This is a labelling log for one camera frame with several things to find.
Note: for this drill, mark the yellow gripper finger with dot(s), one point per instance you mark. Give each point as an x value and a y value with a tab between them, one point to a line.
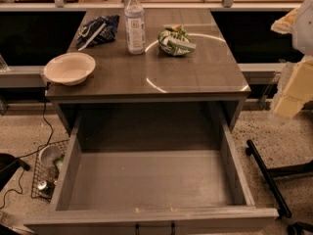
285	24
295	88

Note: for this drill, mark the clear plastic water bottle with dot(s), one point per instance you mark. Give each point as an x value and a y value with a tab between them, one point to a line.
135	27

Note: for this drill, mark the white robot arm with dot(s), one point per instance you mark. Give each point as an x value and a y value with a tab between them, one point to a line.
302	31

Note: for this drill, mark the grey drawer cabinet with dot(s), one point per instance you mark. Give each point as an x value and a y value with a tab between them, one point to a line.
154	101

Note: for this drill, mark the open grey middle drawer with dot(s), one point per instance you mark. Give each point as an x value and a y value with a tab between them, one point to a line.
151	170

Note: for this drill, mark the green chip bag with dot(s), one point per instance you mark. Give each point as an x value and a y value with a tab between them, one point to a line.
175	41

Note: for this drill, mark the black chair base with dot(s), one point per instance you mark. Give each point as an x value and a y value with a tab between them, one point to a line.
299	227

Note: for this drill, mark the blue chip bag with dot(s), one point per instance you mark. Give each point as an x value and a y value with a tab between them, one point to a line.
97	31

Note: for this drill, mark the white bowl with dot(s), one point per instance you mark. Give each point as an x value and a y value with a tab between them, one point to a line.
70	68

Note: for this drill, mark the black object at left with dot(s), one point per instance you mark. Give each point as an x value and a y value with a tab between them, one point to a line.
8	166

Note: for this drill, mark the black wire basket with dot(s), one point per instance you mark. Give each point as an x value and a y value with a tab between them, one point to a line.
48	165

